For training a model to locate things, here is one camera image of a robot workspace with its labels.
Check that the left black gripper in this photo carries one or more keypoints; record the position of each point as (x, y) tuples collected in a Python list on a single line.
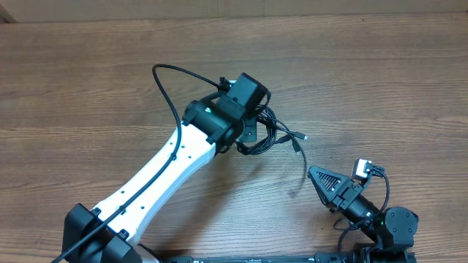
[(250, 131)]

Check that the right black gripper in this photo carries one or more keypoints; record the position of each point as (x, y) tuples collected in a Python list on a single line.
[(344, 185)]

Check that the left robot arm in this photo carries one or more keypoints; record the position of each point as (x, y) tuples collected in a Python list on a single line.
[(112, 230)]

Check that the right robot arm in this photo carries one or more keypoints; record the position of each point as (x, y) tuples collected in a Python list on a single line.
[(390, 229)]

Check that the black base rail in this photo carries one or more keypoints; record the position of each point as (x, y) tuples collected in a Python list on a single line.
[(323, 257)]

